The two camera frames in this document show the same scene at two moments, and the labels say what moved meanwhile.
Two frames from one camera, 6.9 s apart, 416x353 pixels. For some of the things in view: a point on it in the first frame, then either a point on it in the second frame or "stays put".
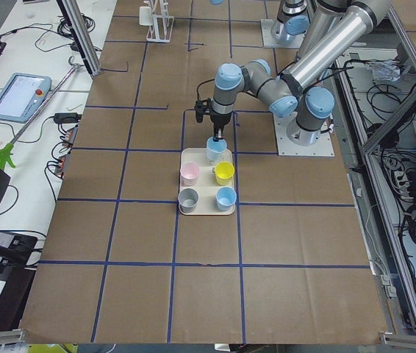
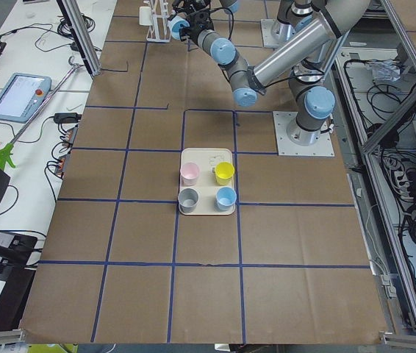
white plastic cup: x=145 y=15 stays put
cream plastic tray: x=207 y=184 stays put
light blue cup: x=215 y=148 -> x=175 y=23
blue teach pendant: x=20 y=97 stays put
